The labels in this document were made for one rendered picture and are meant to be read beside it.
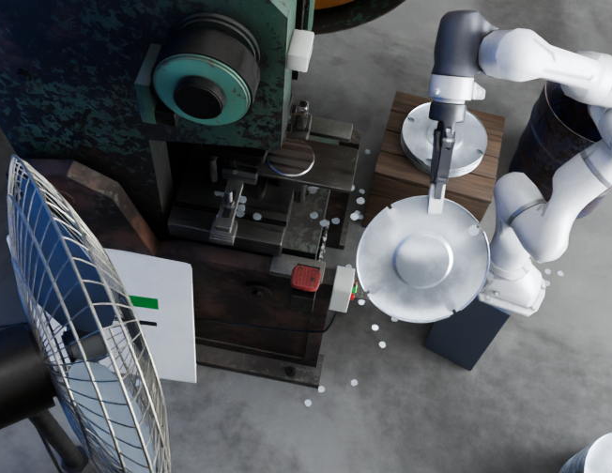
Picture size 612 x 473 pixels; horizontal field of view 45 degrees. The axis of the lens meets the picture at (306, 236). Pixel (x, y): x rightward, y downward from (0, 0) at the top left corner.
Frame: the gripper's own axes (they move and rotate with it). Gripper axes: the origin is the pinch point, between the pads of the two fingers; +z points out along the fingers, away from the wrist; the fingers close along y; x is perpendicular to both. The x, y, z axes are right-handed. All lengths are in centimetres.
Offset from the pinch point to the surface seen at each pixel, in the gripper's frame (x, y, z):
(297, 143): -31, -41, -4
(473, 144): 28, -95, -2
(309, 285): -24.9, -13.5, 26.4
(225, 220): -47, -25, 15
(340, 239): -13, -102, 37
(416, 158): 8, -90, 3
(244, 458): -39, -51, 96
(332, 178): -21.0, -33.9, 3.5
